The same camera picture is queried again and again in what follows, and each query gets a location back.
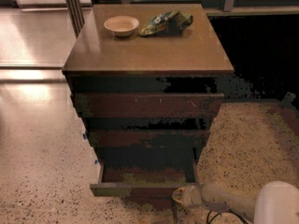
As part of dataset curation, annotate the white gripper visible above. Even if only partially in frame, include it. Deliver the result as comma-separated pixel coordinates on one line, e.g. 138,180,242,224
172,186,203,207

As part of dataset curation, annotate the drawer brown wood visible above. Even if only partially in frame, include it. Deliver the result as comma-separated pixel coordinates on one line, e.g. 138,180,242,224
90,161,197,209

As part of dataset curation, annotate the middle drawer brown front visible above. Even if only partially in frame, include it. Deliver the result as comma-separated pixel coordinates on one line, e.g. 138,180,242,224
87,130,210,147

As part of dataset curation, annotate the brown wooden drawer cabinet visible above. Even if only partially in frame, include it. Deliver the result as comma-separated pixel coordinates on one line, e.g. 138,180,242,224
62,3,235,173

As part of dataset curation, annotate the top drawer brown front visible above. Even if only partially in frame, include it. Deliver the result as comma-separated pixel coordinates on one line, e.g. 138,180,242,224
72,93,224,119

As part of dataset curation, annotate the green chip bag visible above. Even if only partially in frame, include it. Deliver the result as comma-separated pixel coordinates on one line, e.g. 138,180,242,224
139,10,193,36

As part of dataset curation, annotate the beige round bowl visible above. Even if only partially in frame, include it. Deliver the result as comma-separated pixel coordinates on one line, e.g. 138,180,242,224
104,16,139,37

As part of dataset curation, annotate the black cable on floor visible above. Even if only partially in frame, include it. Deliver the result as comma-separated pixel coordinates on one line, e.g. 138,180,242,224
206,209,249,224

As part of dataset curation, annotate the metal window frame post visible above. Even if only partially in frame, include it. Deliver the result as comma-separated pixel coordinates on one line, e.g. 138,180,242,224
65,0,84,37

